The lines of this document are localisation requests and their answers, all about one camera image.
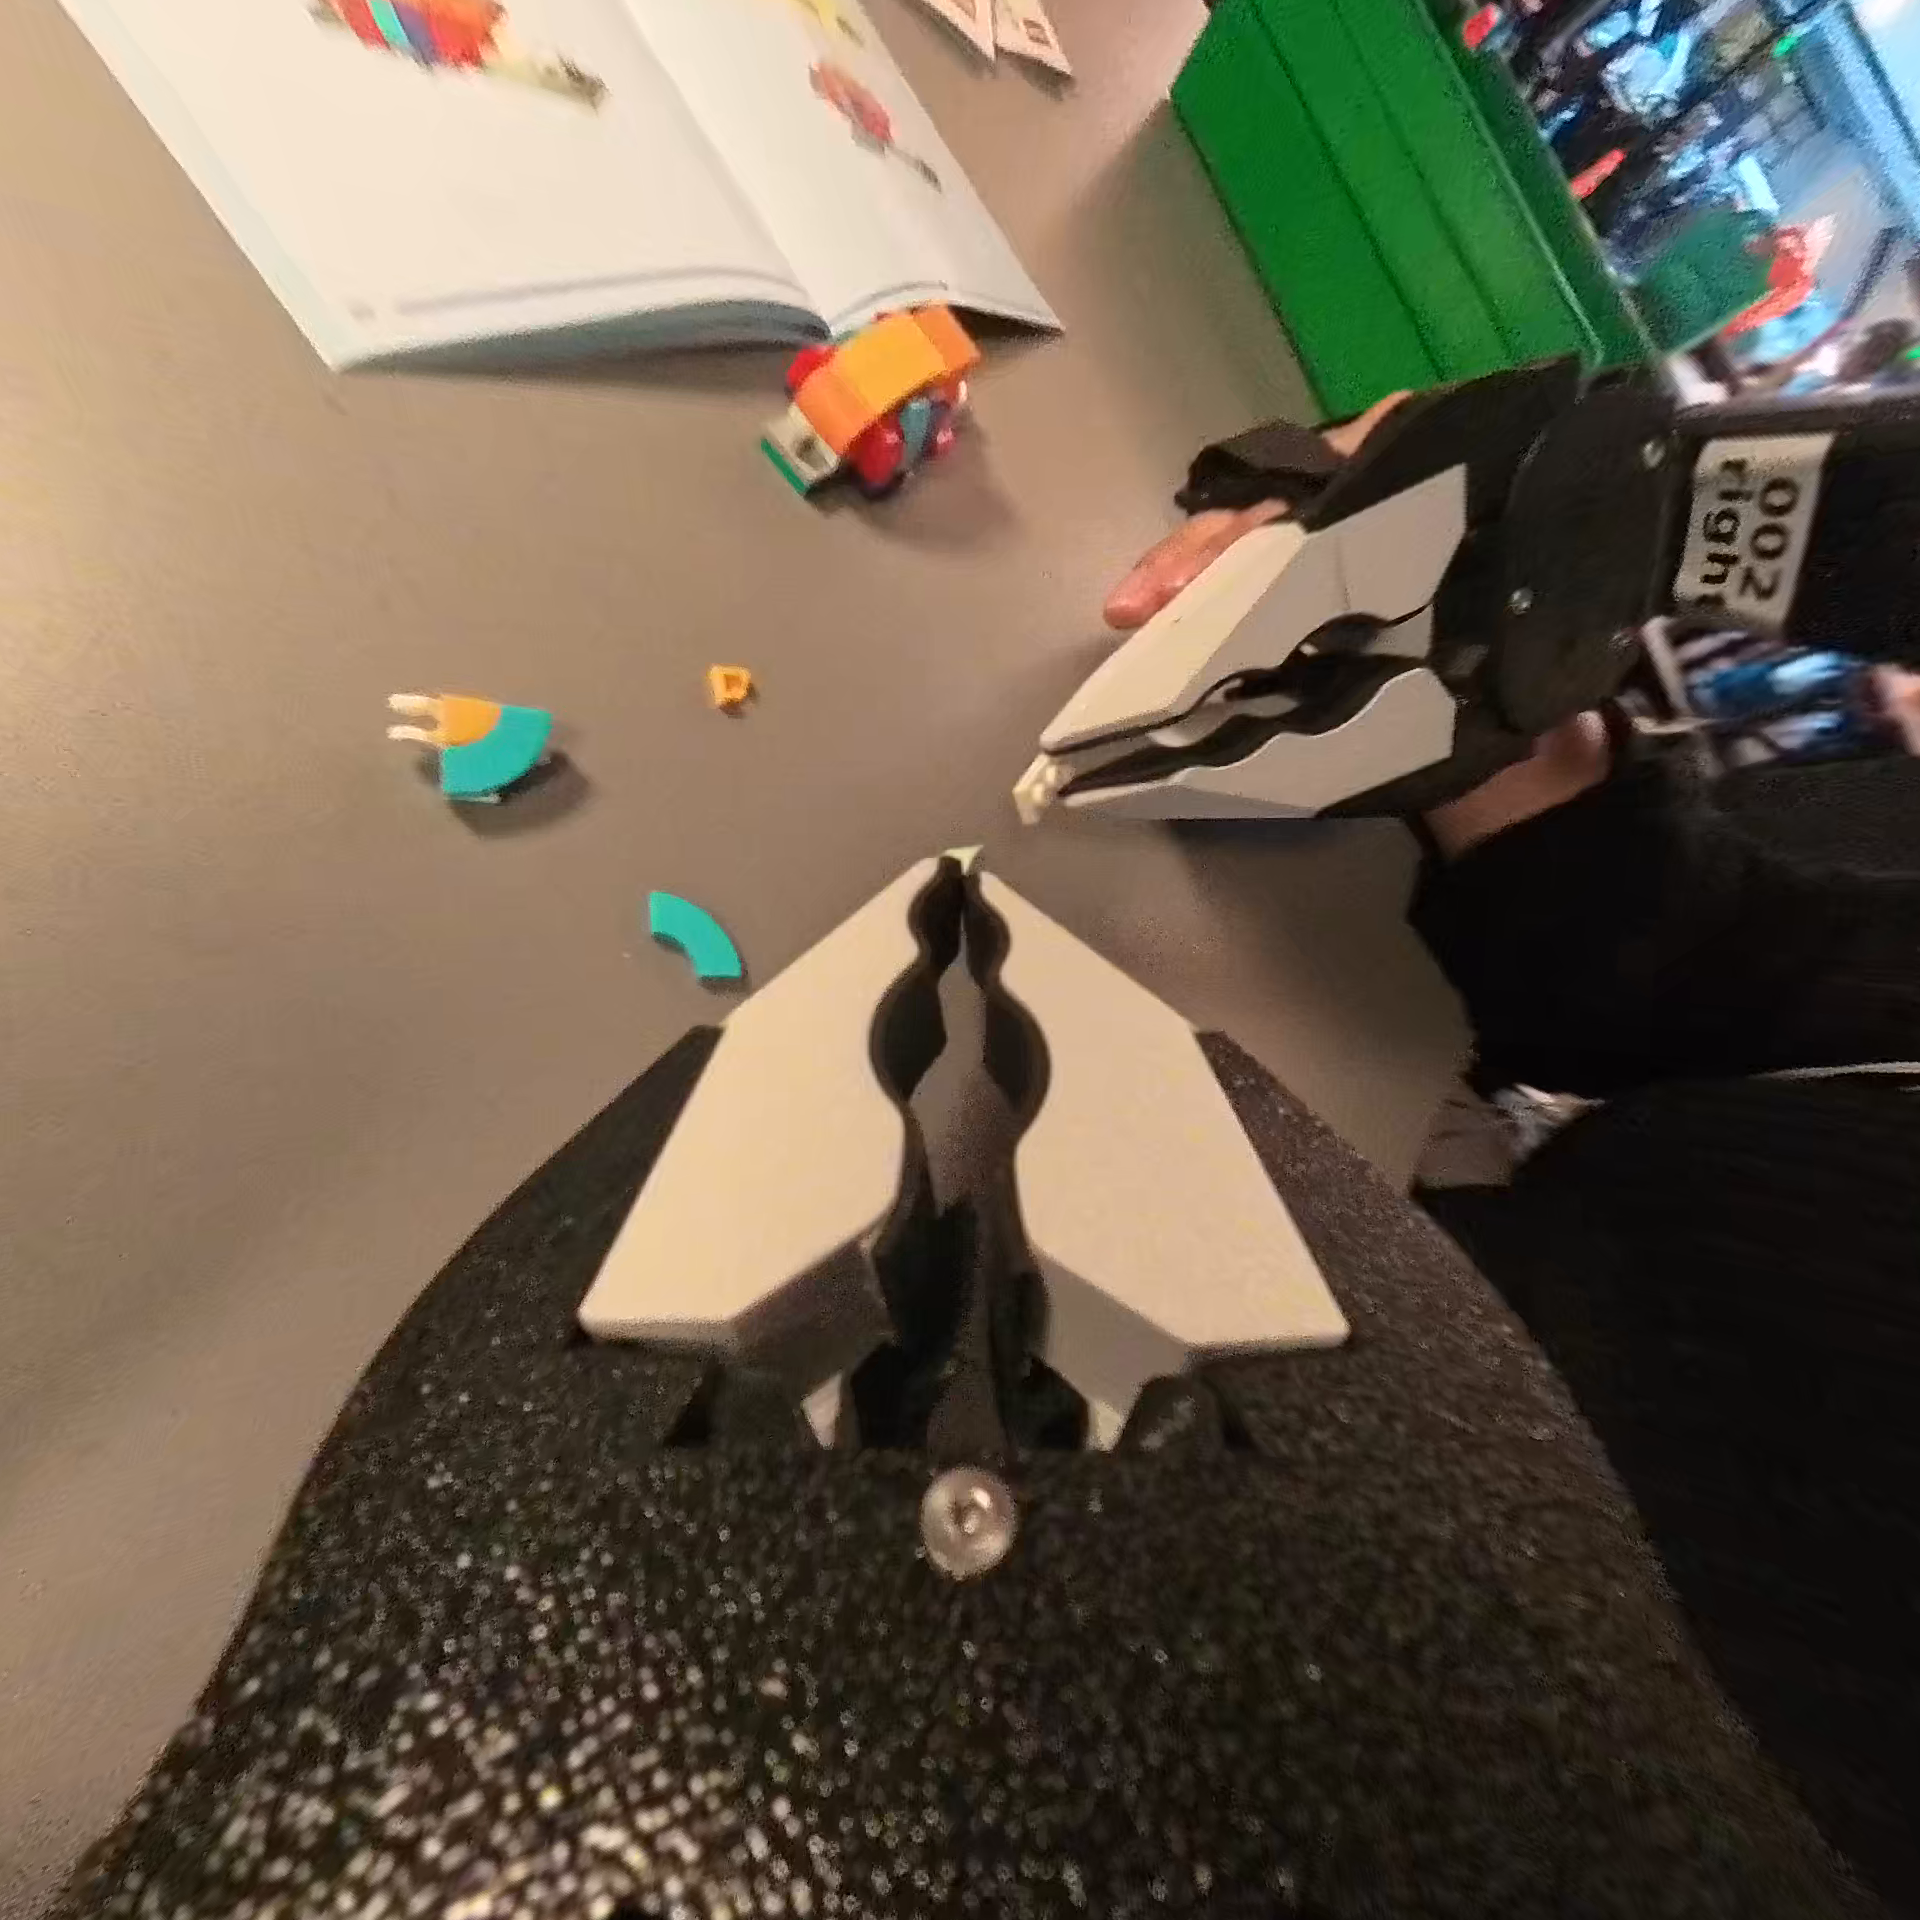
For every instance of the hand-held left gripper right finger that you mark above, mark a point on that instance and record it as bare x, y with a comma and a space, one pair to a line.
1171, 1200

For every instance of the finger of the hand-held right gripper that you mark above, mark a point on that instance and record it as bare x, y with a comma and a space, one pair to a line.
1319, 757
1319, 579

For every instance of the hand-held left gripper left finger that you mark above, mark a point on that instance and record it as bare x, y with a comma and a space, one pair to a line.
750, 1184

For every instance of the small white clip brick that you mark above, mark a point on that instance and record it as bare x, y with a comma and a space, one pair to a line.
1036, 788

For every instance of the person's right forearm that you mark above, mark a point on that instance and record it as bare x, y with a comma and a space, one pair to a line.
1651, 932

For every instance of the person's right hand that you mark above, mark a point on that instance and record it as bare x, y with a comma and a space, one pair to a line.
1185, 570

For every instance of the teal curved brick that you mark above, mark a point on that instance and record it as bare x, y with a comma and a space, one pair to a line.
698, 932

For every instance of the green plastic bin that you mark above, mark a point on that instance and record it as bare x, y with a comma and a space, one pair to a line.
1380, 195

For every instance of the orange red brick model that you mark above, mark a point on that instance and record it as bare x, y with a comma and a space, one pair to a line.
879, 399

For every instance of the small orange brick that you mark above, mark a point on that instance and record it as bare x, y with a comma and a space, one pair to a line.
730, 690

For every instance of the teal orange white brick assembly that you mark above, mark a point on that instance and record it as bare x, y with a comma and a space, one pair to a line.
487, 757

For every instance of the open instruction booklet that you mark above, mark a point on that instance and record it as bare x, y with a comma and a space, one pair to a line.
495, 181

